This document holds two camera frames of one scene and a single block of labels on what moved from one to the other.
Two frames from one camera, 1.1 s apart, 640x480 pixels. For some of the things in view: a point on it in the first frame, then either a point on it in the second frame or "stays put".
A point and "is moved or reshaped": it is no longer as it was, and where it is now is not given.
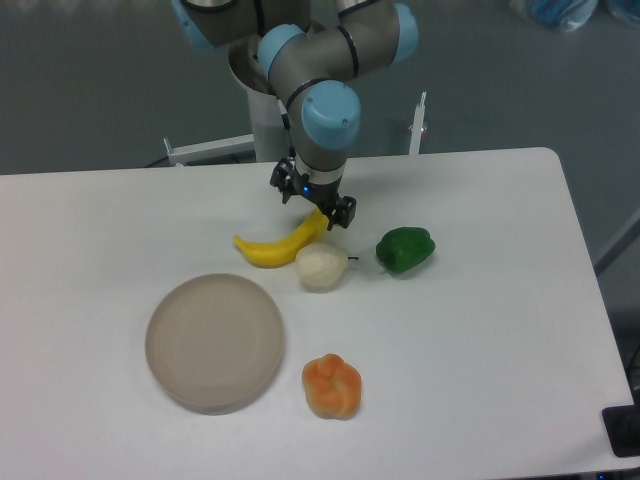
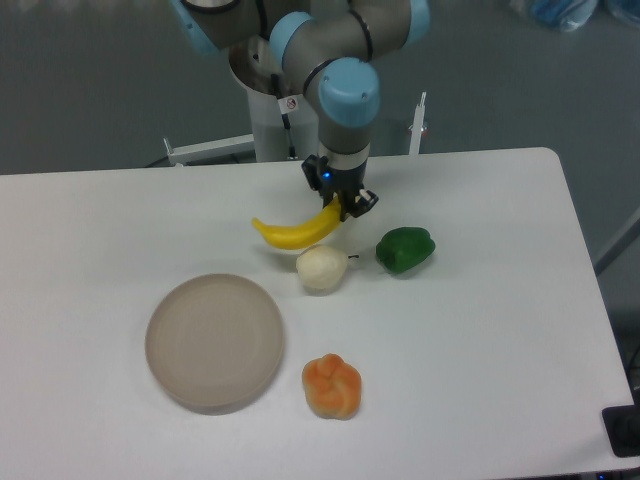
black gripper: x=288 y=179 to x=346 y=183
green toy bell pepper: x=403 y=248 stays put
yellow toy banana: x=286 y=251 is moved or reshaped
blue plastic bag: x=564 y=15 stays put
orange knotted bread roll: x=333 y=387 stays put
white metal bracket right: x=417 y=126 stays put
